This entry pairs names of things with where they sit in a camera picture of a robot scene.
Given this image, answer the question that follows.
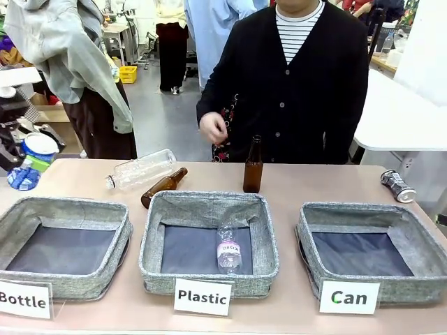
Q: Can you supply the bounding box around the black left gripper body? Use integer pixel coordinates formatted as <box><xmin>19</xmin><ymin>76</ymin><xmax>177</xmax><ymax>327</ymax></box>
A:
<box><xmin>0</xmin><ymin>94</ymin><xmax>31</xmax><ymax>123</ymax></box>

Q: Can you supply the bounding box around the blue crushed Pocari can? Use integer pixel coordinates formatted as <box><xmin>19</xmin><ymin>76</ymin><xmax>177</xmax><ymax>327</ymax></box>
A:
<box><xmin>6</xmin><ymin>132</ymin><xmax>59</xmax><ymax>191</ymax></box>

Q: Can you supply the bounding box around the large clear plastic bottle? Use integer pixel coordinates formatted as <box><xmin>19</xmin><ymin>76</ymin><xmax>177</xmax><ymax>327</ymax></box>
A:
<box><xmin>105</xmin><ymin>148</ymin><xmax>178</xmax><ymax>191</ymax></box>

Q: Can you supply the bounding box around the brown glass beer bottle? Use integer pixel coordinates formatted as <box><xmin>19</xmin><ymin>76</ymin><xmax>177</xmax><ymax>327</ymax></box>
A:
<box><xmin>242</xmin><ymin>135</ymin><xmax>264</xmax><ymax>194</ymax></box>
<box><xmin>140</xmin><ymin>167</ymin><xmax>189</xmax><ymax>209</ymax></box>

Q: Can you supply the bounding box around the small plastic bottle pink label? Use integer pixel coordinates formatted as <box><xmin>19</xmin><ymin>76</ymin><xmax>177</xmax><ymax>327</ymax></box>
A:
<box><xmin>216</xmin><ymin>223</ymin><xmax>243</xmax><ymax>275</ymax></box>

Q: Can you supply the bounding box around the black crushed drink can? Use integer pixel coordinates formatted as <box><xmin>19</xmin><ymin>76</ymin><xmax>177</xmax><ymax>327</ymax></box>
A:
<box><xmin>380</xmin><ymin>169</ymin><xmax>418</xmax><ymax>204</ymax></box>

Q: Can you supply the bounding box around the grey fabric basket Bottle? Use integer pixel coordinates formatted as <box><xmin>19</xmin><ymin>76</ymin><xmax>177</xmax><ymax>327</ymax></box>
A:
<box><xmin>0</xmin><ymin>196</ymin><xmax>134</xmax><ymax>302</ymax></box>

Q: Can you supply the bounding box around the grey fabric basket Plastic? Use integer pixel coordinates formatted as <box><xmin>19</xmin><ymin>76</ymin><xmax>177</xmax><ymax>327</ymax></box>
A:
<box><xmin>138</xmin><ymin>190</ymin><xmax>280</xmax><ymax>298</ymax></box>

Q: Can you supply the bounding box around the white sign reading Can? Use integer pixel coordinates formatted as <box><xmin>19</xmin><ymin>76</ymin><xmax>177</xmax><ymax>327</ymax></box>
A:
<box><xmin>318</xmin><ymin>280</ymin><xmax>381</xmax><ymax>315</ymax></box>

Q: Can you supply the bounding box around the grey fabric basket Can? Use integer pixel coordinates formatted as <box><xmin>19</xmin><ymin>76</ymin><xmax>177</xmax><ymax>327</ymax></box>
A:
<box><xmin>295</xmin><ymin>201</ymin><xmax>447</xmax><ymax>305</ymax></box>

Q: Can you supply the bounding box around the person's right hand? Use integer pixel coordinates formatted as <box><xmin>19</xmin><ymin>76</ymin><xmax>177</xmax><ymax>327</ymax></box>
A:
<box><xmin>198</xmin><ymin>111</ymin><xmax>229</xmax><ymax>146</ymax></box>

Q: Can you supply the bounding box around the brown cardboard box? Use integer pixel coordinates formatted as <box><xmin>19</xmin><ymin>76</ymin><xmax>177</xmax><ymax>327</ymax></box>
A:
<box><xmin>29</xmin><ymin>92</ymin><xmax>85</xmax><ymax>155</ymax></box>

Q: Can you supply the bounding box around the person in grey jacket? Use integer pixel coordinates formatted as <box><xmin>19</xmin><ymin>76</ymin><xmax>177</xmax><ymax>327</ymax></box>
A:
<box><xmin>2</xmin><ymin>0</ymin><xmax>138</xmax><ymax>161</ymax></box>

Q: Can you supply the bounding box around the yellow plastic crate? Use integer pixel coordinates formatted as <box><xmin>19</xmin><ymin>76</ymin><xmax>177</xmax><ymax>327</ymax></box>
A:
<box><xmin>119</xmin><ymin>65</ymin><xmax>138</xmax><ymax>84</ymax></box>

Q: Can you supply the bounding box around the grey background work table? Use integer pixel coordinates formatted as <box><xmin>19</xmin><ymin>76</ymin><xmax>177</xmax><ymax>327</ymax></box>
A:
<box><xmin>102</xmin><ymin>23</ymin><xmax>131</xmax><ymax>67</ymax></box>

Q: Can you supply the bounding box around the person in dark skirt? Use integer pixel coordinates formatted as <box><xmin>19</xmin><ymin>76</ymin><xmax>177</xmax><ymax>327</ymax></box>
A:
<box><xmin>155</xmin><ymin>0</ymin><xmax>190</xmax><ymax>95</ymax></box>

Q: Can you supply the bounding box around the white sign reading Bottle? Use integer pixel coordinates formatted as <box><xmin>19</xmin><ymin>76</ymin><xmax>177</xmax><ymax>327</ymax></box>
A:
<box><xmin>0</xmin><ymin>278</ymin><xmax>54</xmax><ymax>320</ymax></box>

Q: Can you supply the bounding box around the floral patterned fabric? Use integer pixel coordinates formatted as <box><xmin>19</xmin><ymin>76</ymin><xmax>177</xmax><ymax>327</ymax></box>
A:
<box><xmin>211</xmin><ymin>93</ymin><xmax>242</xmax><ymax>163</ymax></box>

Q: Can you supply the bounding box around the person in light blue coat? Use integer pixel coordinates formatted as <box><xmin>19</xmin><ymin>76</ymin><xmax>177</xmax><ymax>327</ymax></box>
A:
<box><xmin>184</xmin><ymin>0</ymin><xmax>272</xmax><ymax>92</ymax></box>

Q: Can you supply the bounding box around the white sign reading Plastic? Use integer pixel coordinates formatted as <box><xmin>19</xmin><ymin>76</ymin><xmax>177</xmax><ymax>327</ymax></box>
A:
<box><xmin>173</xmin><ymin>278</ymin><xmax>233</xmax><ymax>317</ymax></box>

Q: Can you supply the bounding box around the person in black cardigan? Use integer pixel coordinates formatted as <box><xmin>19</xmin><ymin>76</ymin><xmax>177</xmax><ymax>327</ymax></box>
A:
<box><xmin>196</xmin><ymin>0</ymin><xmax>370</xmax><ymax>165</ymax></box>

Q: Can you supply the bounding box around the person in red shirt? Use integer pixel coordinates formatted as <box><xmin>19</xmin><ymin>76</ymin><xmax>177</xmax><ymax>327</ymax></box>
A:
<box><xmin>342</xmin><ymin>0</ymin><xmax>385</xmax><ymax>18</ymax></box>

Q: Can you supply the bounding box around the white side table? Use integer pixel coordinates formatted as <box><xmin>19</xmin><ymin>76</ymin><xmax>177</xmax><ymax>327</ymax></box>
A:
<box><xmin>349</xmin><ymin>68</ymin><xmax>447</xmax><ymax>165</ymax></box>

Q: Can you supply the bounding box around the clear background water bottle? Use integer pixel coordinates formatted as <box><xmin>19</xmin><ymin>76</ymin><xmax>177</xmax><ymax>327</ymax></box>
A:
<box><xmin>381</xmin><ymin>31</ymin><xmax>394</xmax><ymax>56</ymax></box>

